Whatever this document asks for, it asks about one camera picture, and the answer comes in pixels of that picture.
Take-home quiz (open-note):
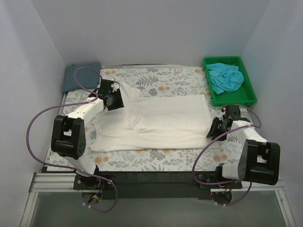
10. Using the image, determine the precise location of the white t shirt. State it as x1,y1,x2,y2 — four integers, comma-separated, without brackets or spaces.
91,81,212,152

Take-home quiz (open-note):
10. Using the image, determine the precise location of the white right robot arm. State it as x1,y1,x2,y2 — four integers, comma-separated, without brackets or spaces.
206,105,280,188

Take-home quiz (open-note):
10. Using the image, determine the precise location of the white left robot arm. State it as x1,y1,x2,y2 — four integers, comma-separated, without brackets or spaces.
51,79,124,189

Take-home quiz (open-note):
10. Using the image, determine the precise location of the folded dark teal t shirt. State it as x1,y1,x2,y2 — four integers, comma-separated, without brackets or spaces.
62,62,101,93

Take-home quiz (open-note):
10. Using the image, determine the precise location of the green plastic bin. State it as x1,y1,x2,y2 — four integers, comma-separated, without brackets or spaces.
203,56,257,107

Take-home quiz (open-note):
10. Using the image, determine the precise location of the light blue t shirt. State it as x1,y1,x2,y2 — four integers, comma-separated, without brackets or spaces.
207,63,244,95

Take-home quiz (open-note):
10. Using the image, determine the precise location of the floral table cloth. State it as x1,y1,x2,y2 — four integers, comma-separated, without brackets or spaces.
47,67,265,172

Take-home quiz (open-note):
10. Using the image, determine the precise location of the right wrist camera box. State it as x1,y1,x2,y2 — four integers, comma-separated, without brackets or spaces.
221,106,228,119

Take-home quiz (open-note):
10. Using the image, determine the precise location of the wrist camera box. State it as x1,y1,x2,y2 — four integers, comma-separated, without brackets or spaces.
221,106,228,119
109,78,120,92

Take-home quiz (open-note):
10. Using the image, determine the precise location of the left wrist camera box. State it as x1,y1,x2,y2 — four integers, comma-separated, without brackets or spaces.
109,78,120,92

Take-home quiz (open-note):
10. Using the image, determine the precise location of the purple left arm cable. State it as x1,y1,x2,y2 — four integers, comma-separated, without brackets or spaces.
26,67,118,212

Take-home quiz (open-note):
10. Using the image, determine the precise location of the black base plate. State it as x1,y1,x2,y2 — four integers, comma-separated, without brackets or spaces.
73,171,230,200

